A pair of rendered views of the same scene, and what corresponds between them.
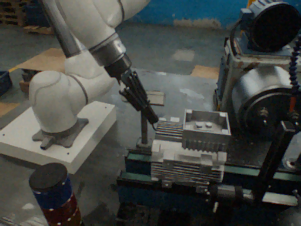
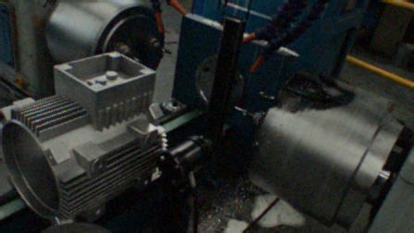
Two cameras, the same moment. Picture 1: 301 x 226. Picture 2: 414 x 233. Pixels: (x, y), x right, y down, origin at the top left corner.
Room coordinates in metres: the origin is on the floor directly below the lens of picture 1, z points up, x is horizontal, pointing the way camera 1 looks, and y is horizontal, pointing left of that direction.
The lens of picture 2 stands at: (0.15, 0.26, 1.39)
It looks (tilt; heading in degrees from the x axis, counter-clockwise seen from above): 30 degrees down; 292
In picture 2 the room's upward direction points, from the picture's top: 11 degrees clockwise
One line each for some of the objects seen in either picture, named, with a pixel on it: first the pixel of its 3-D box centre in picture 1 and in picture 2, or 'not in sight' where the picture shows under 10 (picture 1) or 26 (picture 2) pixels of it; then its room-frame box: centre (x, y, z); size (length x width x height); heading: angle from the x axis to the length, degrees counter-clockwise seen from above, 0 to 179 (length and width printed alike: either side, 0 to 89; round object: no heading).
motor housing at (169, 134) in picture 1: (187, 152); (85, 145); (0.50, -0.12, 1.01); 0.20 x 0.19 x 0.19; 79
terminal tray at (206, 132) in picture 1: (204, 130); (106, 89); (0.49, -0.16, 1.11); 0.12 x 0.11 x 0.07; 79
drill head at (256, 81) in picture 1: (264, 96); (94, 35); (0.80, -0.47, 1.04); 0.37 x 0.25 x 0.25; 170
